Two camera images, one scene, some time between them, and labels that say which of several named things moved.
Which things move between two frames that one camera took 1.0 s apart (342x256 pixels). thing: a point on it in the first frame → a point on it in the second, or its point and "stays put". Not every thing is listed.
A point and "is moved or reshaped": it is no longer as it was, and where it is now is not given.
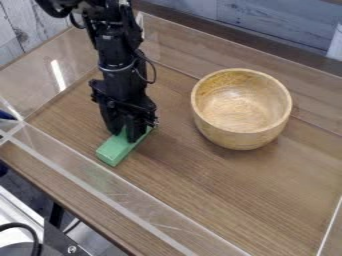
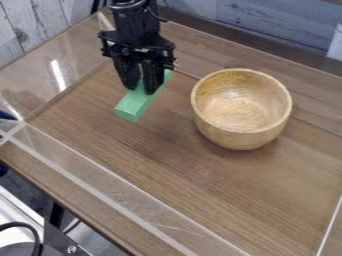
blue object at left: x=5 y=115 stays put
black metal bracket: x=58 y=243 stays put
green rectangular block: x=118 y=146 is moved or reshaped
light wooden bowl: x=241 y=107 stays put
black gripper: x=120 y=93 → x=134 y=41
